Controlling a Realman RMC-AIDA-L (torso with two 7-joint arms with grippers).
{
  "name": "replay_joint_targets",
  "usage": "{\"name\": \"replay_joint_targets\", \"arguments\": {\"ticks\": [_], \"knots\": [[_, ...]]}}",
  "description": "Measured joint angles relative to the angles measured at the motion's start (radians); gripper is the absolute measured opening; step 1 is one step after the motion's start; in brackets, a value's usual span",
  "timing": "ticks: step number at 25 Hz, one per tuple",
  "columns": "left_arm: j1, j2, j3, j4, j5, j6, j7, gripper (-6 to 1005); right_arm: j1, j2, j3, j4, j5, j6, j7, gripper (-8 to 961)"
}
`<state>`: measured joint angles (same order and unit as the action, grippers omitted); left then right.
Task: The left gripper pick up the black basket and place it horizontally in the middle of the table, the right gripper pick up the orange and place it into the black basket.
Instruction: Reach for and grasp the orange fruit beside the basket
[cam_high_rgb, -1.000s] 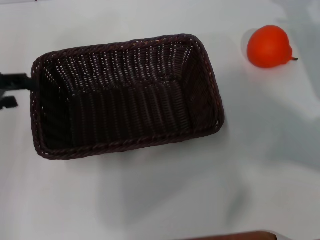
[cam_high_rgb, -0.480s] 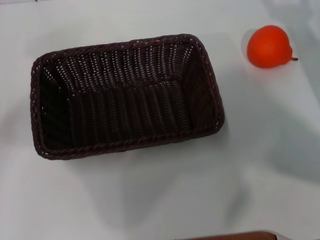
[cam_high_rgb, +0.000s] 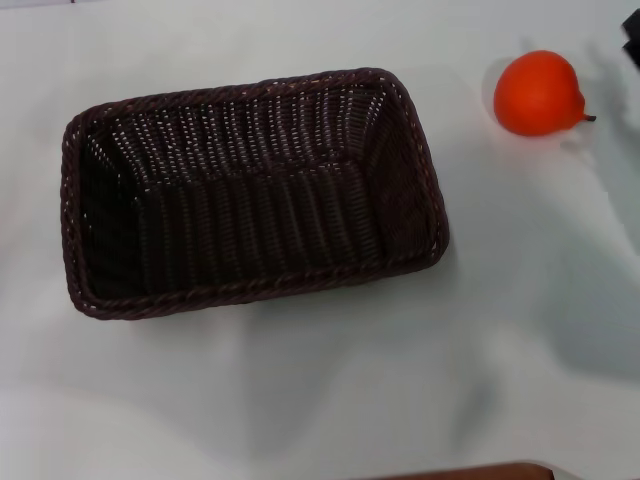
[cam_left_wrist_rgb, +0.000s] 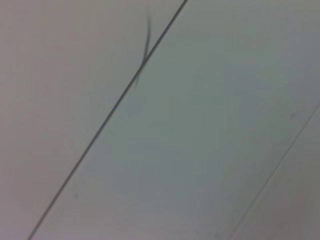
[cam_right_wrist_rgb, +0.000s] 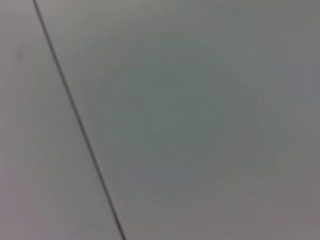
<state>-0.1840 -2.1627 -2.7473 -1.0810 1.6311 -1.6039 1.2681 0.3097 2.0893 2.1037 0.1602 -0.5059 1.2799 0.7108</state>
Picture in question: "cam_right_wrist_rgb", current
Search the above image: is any thin dark cable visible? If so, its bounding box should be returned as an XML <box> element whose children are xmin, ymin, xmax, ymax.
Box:
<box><xmin>31</xmin><ymin>0</ymin><xmax>127</xmax><ymax>240</ymax></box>

